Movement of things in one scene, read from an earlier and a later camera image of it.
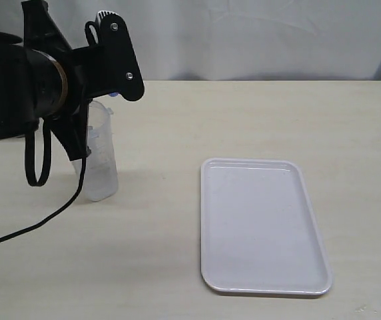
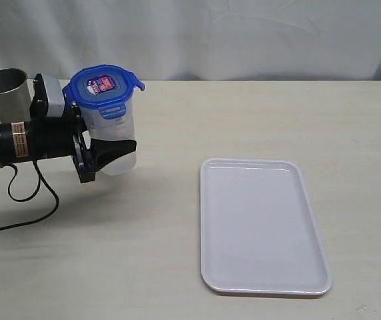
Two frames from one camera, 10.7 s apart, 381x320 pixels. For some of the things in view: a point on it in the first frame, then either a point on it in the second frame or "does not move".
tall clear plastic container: x=100 y=180 -> x=123 y=128
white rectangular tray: x=259 y=233 does not move
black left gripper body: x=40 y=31 -> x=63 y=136
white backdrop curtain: x=238 y=40 does not move
